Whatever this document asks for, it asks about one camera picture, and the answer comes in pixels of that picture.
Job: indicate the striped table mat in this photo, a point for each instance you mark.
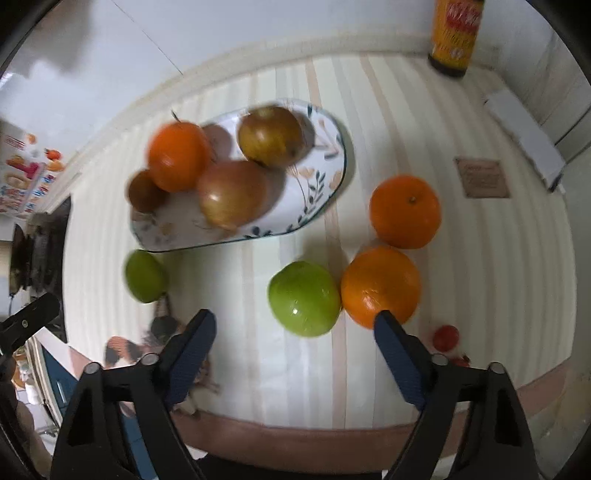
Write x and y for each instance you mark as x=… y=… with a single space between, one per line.
x=501 y=270

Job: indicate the red cherry tomato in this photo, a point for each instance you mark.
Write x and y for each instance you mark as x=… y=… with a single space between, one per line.
x=446 y=338
x=461 y=361

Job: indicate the orange with stem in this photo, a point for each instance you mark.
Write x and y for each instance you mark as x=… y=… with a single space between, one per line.
x=177 y=156

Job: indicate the brown-green apple front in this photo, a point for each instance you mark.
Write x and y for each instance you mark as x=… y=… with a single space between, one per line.
x=233 y=193

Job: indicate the soy sauce bottle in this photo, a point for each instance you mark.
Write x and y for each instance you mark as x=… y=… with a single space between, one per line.
x=455 y=30

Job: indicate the brown-green apple back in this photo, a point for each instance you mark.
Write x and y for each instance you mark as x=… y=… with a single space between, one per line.
x=271 y=136

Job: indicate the orange with navel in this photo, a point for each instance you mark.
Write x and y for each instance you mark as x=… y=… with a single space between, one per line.
x=405 y=212

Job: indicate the colourful wall sticker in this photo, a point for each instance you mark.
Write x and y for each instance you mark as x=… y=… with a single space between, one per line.
x=28 y=169

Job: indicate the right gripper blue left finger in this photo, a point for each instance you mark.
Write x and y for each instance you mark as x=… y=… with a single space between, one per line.
x=183 y=356

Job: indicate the green apple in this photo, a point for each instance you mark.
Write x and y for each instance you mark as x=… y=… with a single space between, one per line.
x=146 y=278
x=304 y=298

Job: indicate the floral oval ceramic plate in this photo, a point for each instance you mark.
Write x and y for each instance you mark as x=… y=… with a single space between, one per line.
x=297 y=196

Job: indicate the brown label patch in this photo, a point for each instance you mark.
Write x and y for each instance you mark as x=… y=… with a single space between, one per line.
x=482 y=178

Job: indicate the black gas stove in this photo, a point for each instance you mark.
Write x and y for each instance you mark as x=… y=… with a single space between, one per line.
x=36 y=262

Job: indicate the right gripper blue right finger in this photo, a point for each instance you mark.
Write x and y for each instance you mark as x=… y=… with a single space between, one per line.
x=406 y=357

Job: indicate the brown-green apple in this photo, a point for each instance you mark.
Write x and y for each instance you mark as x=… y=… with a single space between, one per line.
x=233 y=193
x=271 y=136

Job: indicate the white folded paper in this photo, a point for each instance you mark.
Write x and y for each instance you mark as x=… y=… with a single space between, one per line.
x=520 y=125

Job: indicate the large orange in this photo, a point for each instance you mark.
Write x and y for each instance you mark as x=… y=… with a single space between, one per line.
x=378 y=279

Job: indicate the small brown-orange fruit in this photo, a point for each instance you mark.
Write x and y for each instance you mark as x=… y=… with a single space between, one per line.
x=143 y=194

